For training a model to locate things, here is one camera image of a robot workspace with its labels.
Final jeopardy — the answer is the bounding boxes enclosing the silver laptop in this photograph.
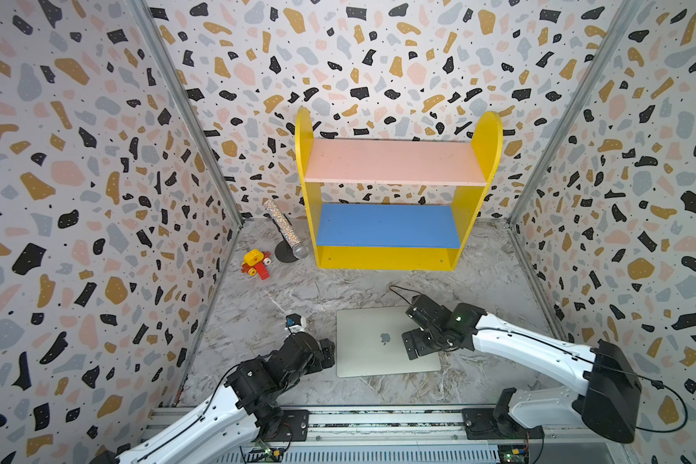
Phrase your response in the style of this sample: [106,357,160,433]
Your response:
[336,307,441,378]

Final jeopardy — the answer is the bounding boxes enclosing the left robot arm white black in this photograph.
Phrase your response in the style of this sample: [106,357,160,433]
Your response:
[92,332,336,463]

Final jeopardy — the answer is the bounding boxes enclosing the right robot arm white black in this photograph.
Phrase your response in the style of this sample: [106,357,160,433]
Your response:
[402,295,642,444]

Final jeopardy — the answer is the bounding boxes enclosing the glitter tube on black base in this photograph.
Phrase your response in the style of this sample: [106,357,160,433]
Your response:
[264,199,309,263]

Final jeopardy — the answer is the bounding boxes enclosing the red yellow toy vehicle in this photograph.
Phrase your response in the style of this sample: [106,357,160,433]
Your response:
[241,249,272,280]

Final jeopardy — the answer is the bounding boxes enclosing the left green circuit board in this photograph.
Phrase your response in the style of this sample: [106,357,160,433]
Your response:
[240,445,287,464]

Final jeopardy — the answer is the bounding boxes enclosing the yellow shelf pink blue boards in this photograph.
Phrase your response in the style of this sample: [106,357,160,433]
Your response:
[295,107,504,272]

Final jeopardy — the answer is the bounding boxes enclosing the right circuit board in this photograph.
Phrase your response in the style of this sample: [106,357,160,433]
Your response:
[498,445,530,464]

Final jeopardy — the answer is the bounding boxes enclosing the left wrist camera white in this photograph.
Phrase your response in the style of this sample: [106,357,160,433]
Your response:
[285,313,305,334]

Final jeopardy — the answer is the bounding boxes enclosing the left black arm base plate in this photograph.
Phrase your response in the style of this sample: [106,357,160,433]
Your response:
[256,408,310,443]

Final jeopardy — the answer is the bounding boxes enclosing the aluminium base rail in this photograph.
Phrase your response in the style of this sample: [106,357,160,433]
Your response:
[138,404,633,464]

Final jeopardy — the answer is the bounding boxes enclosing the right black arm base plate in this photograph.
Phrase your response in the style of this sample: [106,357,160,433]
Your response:
[461,407,544,441]

